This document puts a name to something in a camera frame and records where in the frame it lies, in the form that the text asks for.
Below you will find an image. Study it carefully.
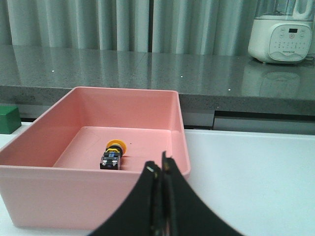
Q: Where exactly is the pink plastic bin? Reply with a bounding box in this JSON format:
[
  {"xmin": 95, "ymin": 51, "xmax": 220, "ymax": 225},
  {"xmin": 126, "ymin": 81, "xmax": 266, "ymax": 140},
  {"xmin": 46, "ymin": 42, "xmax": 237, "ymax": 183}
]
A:
[{"xmin": 0, "ymin": 87, "xmax": 191, "ymax": 230}]

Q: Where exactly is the yellow push button switch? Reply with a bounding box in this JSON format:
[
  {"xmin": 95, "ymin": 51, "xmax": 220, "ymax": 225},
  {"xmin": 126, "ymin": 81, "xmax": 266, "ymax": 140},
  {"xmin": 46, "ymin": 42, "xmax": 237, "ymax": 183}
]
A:
[{"xmin": 99, "ymin": 139, "xmax": 127, "ymax": 170}]

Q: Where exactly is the grey stone counter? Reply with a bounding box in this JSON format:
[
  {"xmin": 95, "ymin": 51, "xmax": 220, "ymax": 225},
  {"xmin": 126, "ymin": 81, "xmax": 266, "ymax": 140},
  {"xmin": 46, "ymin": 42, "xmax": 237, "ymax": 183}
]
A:
[{"xmin": 0, "ymin": 44, "xmax": 315, "ymax": 135}]

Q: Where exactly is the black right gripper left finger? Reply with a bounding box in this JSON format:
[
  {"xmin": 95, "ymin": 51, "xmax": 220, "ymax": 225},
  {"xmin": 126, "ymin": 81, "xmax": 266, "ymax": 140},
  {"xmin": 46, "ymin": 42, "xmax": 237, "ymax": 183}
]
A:
[{"xmin": 92, "ymin": 161, "xmax": 162, "ymax": 236}]

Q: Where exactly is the grey pleated curtain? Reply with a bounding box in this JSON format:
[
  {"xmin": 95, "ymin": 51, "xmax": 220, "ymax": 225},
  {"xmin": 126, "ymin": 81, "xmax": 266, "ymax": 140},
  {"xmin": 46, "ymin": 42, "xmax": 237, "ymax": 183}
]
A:
[{"xmin": 0, "ymin": 0, "xmax": 259, "ymax": 56}]

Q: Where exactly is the green cube block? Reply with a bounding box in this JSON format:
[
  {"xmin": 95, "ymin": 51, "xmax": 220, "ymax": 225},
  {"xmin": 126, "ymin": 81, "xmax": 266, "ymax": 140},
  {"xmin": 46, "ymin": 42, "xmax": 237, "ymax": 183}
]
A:
[{"xmin": 0, "ymin": 106, "xmax": 22, "ymax": 134}]

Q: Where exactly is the white blender appliance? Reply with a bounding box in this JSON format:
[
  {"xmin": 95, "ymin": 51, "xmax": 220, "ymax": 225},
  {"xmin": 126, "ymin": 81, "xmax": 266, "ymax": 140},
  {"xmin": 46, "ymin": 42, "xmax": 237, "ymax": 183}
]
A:
[{"xmin": 248, "ymin": 0, "xmax": 315, "ymax": 64}]

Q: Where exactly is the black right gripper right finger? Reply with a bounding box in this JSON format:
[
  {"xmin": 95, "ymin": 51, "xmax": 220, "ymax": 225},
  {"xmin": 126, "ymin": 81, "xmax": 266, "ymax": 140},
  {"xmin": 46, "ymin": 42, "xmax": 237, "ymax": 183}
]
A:
[{"xmin": 162, "ymin": 151, "xmax": 241, "ymax": 236}]

